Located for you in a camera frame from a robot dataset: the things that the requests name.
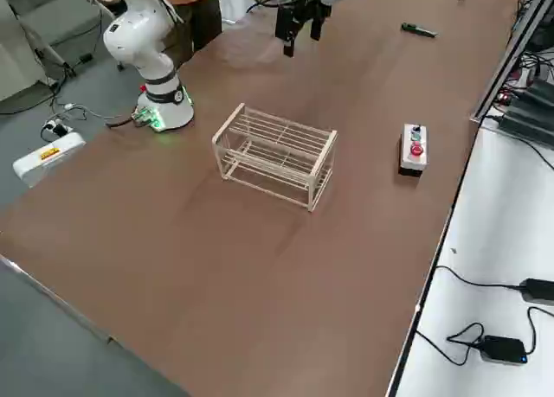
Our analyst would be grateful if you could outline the white control button box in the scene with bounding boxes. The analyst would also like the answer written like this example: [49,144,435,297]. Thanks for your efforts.
[397,123,429,177]

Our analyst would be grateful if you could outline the black finned power brick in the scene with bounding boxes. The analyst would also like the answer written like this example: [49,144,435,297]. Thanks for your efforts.
[498,106,554,146]
[512,79,554,112]

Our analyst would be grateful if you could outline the white power plug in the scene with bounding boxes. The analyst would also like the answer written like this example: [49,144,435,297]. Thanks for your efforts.
[41,118,74,139]

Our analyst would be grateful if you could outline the white box yellow label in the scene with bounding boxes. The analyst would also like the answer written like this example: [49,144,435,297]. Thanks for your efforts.
[11,131,87,189]

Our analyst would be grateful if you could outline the black power adapter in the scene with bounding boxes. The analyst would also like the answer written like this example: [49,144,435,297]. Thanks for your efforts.
[520,278,554,307]
[479,334,530,366]

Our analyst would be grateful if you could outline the white wire rack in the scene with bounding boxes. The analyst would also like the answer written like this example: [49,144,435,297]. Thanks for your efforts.
[211,102,338,214]

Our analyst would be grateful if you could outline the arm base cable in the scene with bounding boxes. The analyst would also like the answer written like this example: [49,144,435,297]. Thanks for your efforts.
[106,114,145,130]

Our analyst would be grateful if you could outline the aluminium frame post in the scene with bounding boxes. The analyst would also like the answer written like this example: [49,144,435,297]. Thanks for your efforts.
[470,0,554,122]

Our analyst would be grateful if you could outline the tangled black desk cables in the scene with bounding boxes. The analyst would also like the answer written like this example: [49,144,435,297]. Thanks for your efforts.
[504,46,554,108]

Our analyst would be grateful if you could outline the grey floor cable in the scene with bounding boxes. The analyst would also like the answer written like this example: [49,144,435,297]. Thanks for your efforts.
[0,63,114,122]

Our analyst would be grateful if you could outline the black adapter cable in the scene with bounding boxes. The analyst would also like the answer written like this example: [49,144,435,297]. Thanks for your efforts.
[434,265,527,291]
[415,305,554,368]

